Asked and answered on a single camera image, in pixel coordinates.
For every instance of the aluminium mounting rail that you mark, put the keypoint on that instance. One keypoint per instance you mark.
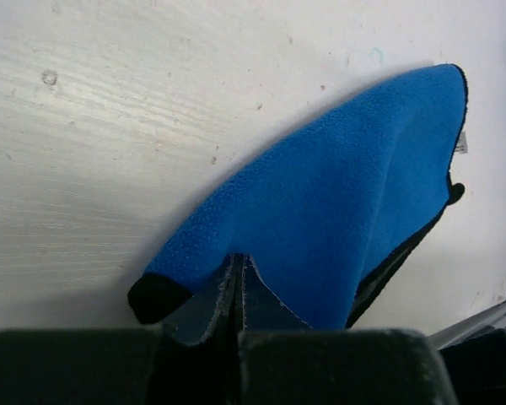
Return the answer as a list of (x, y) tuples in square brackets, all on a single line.
[(480, 323)]

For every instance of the blue towel with black trim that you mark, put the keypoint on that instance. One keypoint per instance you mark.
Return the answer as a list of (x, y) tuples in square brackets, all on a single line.
[(329, 213)]

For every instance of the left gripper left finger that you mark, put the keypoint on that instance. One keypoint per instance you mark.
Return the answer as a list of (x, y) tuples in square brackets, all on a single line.
[(193, 353)]

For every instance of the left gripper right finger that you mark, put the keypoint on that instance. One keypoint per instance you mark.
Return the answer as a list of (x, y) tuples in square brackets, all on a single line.
[(272, 351)]

